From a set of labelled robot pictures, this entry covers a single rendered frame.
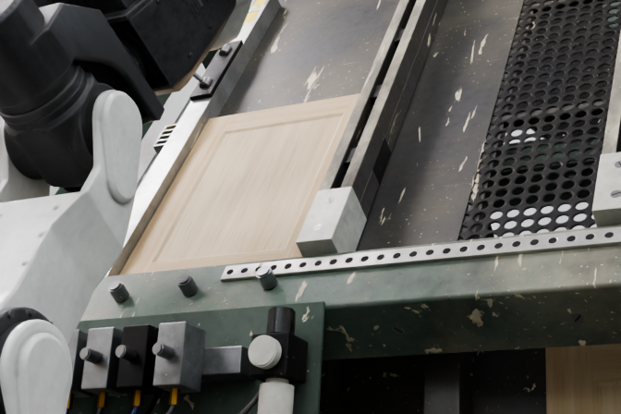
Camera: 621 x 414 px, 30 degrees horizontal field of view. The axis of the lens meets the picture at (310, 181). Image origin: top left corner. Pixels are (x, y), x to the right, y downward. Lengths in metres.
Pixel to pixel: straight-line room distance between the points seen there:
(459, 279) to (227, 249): 0.47
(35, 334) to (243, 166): 0.90
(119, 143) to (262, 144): 0.72
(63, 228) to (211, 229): 0.62
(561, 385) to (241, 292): 0.49
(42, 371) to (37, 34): 0.40
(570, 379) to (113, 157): 0.75
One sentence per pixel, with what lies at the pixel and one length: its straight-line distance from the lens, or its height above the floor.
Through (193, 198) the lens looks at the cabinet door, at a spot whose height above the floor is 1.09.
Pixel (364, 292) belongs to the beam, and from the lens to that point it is 1.65.
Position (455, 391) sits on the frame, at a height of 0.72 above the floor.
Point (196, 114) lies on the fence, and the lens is 2.31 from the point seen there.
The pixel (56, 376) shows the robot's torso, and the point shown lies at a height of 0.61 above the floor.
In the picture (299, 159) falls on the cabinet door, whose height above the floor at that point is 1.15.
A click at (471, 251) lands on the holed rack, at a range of 1.63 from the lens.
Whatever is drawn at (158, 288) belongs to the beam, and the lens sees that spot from 1.86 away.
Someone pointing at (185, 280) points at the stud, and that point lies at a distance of 1.79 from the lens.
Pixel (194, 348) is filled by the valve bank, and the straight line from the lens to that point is 1.65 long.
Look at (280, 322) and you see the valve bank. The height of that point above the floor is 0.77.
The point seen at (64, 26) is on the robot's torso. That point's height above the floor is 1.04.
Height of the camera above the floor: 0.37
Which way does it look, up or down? 21 degrees up
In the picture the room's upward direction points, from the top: 4 degrees clockwise
